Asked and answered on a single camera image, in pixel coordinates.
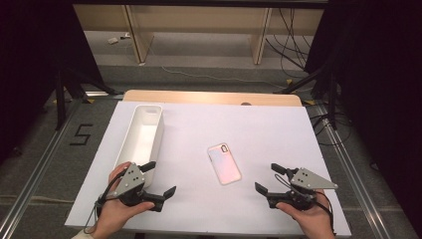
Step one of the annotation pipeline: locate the person's left hand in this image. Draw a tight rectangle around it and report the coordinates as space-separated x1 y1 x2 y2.
91 161 155 239

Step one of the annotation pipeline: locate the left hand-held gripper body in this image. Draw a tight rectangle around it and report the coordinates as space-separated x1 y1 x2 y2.
113 162 154 208

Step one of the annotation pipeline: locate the left hand-held gripper cable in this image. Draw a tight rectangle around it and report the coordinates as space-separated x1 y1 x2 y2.
83 172 125 234

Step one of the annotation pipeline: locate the bundle of black cables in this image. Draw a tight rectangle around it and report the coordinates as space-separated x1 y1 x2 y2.
264 8 317 72

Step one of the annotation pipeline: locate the black metal stand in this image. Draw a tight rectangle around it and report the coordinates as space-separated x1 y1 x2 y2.
274 63 340 131
53 66 118 131

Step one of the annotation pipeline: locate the white table cover sheet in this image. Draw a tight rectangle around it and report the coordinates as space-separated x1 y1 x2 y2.
64 101 352 238

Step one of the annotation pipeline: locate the person's right hand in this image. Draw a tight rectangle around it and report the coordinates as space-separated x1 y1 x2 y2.
276 189 336 239

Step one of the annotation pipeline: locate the black curtain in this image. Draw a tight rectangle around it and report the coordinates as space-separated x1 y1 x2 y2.
0 0 105 163
304 0 422 230

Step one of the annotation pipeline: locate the hand-held gripper cable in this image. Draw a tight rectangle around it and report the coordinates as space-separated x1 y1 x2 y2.
315 190 335 235
83 172 125 234

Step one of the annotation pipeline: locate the light wooden desk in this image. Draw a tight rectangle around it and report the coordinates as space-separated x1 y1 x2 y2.
73 3 325 66

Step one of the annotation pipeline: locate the white plastic storage bin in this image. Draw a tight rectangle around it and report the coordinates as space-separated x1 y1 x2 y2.
113 104 165 188

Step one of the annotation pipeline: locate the metal floor rail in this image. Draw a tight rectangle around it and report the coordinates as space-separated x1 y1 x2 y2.
313 103 394 239
0 98 85 239

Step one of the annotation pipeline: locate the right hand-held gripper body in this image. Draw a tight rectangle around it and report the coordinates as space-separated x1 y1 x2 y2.
288 167 339 211

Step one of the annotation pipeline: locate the white sleeve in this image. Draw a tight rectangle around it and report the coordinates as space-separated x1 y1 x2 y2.
71 228 97 239

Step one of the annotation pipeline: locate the right hand-held gripper cable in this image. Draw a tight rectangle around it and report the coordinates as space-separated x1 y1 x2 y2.
315 190 335 235

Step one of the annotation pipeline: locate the beige floor cable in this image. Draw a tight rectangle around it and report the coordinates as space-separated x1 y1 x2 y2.
0 194 76 204

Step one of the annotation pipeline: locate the iridescent phone case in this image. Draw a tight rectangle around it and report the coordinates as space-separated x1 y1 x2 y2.
207 142 243 186

